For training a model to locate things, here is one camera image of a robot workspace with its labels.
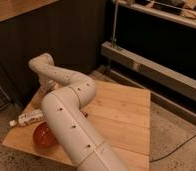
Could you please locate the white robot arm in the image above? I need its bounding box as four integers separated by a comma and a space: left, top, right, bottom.
29, 53, 130, 171

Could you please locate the orange translucent bowl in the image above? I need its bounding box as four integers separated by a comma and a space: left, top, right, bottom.
33, 122, 57, 148

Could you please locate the white toothpaste tube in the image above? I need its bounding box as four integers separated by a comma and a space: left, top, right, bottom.
9, 109, 43, 127

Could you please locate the white red small box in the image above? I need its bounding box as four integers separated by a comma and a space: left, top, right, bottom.
81, 111, 88, 118

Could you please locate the wooden board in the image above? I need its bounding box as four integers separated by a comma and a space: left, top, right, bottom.
3, 81, 150, 171

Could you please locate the metal vertical pole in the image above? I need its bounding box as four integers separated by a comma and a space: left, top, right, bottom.
112, 0, 119, 47

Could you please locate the metal shelf rail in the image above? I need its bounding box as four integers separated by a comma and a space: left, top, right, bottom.
101, 41, 196, 101

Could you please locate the black floor cable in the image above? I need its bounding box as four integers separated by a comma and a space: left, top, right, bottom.
149, 129, 196, 164

